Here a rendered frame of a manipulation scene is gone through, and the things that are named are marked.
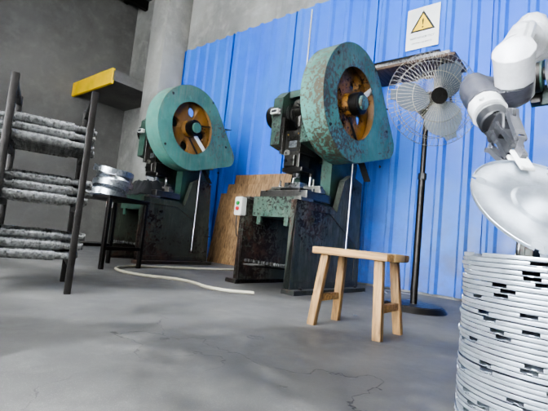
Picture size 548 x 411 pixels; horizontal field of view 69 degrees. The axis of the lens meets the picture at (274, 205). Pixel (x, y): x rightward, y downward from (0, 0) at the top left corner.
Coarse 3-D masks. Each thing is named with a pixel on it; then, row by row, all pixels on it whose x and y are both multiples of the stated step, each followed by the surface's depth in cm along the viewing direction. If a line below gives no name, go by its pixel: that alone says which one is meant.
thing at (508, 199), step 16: (512, 160) 88; (480, 176) 83; (496, 176) 84; (512, 176) 84; (528, 176) 85; (544, 176) 85; (480, 192) 79; (496, 192) 80; (512, 192) 80; (528, 192) 80; (544, 192) 80; (480, 208) 75; (496, 208) 76; (512, 208) 77; (528, 208) 76; (544, 208) 76; (496, 224) 72; (512, 224) 73; (528, 224) 74; (544, 224) 74; (528, 240) 71; (544, 240) 71
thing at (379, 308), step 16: (320, 256) 171; (352, 256) 158; (368, 256) 154; (384, 256) 150; (400, 256) 160; (320, 272) 169; (384, 272) 154; (320, 288) 167; (336, 288) 183; (384, 288) 153; (400, 288) 167; (336, 304) 182; (384, 304) 156; (400, 304) 166; (400, 320) 165
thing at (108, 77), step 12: (108, 72) 564; (120, 72) 567; (84, 84) 611; (96, 84) 584; (108, 84) 565; (120, 84) 574; (132, 84) 583; (84, 96) 648; (108, 96) 635; (120, 96) 629; (132, 96) 623; (120, 108) 696; (132, 108) 689
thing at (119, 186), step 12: (96, 168) 302; (108, 168) 301; (96, 180) 303; (108, 180) 303; (120, 180) 307; (132, 180) 323; (96, 192) 309; (108, 192) 309; (120, 192) 315; (108, 204) 290; (144, 204) 322; (108, 216) 290; (144, 216) 321; (144, 228) 322; (108, 240) 337; (108, 252) 335
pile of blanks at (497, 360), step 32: (480, 288) 72; (512, 288) 66; (544, 288) 64; (480, 320) 71; (512, 320) 66; (544, 320) 63; (480, 352) 70; (512, 352) 65; (544, 352) 62; (480, 384) 69; (512, 384) 65; (544, 384) 62
